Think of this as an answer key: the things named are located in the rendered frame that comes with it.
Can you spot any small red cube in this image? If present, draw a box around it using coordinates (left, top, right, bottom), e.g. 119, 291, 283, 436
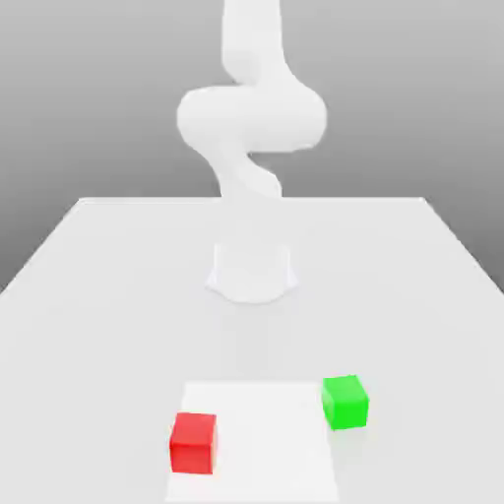
168, 411, 219, 475

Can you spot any small green cube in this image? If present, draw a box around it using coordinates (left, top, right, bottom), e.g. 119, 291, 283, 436
321, 374, 370, 431

